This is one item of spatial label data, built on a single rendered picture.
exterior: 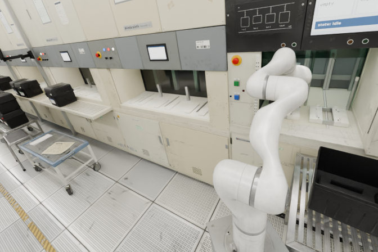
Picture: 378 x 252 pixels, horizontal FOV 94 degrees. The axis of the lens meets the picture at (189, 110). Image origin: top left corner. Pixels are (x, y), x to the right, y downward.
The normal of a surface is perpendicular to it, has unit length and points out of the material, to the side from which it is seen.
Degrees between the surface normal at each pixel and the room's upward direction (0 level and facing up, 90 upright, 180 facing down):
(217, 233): 0
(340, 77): 90
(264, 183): 23
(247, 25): 90
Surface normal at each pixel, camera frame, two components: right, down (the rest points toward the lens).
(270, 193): -0.30, -0.32
